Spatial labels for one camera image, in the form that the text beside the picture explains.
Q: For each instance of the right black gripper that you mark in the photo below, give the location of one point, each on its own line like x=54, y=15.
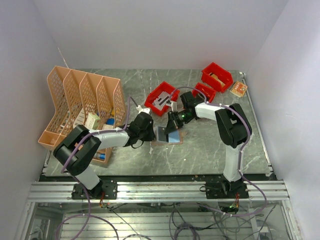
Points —
x=173, y=124

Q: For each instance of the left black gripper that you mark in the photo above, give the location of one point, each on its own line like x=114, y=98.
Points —
x=152, y=135

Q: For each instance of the brown leather card holder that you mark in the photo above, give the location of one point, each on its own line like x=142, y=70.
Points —
x=174, y=138

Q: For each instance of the white credit card stack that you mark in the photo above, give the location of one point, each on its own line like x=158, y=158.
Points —
x=161, y=100

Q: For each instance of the red bin with cards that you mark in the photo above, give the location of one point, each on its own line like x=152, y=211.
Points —
x=164, y=86

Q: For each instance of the red bin front pair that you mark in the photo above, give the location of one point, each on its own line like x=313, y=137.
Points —
x=208, y=91

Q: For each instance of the red bin pair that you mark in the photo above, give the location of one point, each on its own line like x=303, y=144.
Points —
x=222, y=74
x=208, y=91

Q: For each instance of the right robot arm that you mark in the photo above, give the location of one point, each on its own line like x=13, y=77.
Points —
x=234, y=130

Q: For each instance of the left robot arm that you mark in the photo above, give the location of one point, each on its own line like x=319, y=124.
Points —
x=78, y=148

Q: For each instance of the white ruler card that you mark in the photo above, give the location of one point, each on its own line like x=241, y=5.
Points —
x=79, y=120

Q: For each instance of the yellow blue toy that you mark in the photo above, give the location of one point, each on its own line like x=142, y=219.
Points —
x=111, y=120

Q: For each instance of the blue capped bottle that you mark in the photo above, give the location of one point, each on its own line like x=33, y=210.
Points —
x=100, y=157

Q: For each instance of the green white carton box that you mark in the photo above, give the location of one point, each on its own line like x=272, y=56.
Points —
x=92, y=122

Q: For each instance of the red bin rear pair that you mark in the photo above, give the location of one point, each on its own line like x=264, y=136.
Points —
x=222, y=74

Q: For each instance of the brown item in bin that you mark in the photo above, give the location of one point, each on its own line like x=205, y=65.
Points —
x=217, y=79

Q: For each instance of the orange spiral notepad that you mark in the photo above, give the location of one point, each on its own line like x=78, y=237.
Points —
x=239, y=89

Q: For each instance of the peach file organizer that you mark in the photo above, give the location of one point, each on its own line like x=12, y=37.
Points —
x=72, y=90

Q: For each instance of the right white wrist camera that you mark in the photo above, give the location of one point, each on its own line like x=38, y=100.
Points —
x=172, y=105

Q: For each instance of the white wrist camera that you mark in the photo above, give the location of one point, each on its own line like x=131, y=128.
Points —
x=146, y=110
x=172, y=105

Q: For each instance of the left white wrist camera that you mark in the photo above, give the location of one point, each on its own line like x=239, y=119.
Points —
x=146, y=110

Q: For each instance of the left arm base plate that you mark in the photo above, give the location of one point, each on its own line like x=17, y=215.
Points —
x=105, y=189

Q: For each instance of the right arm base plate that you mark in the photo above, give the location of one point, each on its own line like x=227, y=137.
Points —
x=225, y=190

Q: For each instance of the aluminium rail frame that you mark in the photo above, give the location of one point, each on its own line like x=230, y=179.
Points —
x=146, y=192

